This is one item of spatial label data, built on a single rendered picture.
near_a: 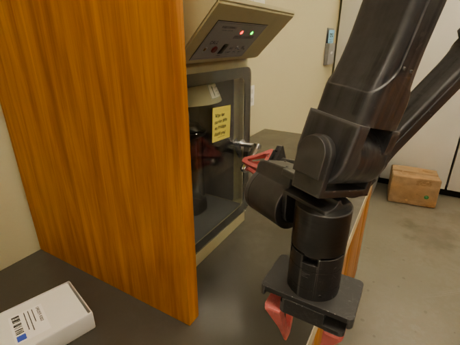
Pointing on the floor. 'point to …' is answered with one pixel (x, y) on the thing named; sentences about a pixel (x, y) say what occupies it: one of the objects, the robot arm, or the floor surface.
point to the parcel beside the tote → (413, 186)
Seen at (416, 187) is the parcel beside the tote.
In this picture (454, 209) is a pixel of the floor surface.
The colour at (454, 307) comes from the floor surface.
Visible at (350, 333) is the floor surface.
